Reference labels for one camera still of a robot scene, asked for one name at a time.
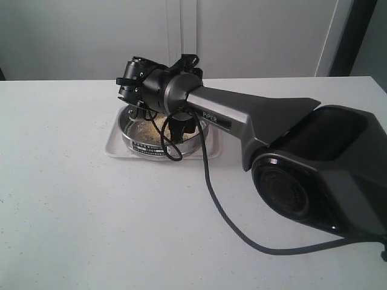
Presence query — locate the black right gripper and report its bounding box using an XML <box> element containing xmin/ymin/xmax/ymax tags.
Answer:
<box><xmin>115</xmin><ymin>56</ymin><xmax>169</xmax><ymax>113</ymax></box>

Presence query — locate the yellowish grain powder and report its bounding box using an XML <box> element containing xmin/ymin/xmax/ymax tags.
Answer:
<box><xmin>130</xmin><ymin>116</ymin><xmax>199</xmax><ymax>145</ymax></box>

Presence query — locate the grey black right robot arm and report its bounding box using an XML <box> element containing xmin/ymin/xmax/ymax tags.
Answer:
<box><xmin>116</xmin><ymin>54</ymin><xmax>386</xmax><ymax>239</ymax></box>

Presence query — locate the round stainless steel sieve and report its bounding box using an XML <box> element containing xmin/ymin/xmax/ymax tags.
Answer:
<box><xmin>118</xmin><ymin>105</ymin><xmax>201</xmax><ymax>161</ymax></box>

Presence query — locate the white rectangular plastic tray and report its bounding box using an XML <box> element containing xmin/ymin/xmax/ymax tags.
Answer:
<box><xmin>104</xmin><ymin>107</ymin><xmax>223</xmax><ymax>160</ymax></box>

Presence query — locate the white cabinet with doors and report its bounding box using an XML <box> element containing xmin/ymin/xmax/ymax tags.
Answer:
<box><xmin>0</xmin><ymin>0</ymin><xmax>354</xmax><ymax>82</ymax></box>

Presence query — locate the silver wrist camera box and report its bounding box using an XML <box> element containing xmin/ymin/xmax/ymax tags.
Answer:
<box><xmin>168</xmin><ymin>116</ymin><xmax>197</xmax><ymax>143</ymax></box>

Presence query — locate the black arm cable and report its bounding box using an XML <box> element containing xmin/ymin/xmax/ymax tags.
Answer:
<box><xmin>157</xmin><ymin>54</ymin><xmax>387</xmax><ymax>256</ymax></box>

